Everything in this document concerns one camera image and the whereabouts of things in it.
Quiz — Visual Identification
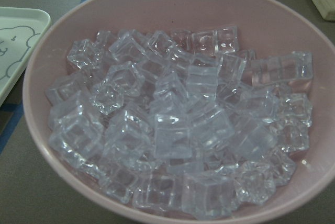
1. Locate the pink bowl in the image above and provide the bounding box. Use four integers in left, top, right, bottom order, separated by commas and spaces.
23, 0, 334, 223

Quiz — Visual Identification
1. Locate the clear ice cubes pile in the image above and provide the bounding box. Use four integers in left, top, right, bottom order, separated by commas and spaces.
45, 26, 313, 220

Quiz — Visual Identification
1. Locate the cream bear tray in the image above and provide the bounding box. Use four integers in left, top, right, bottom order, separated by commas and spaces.
1, 7, 51, 104

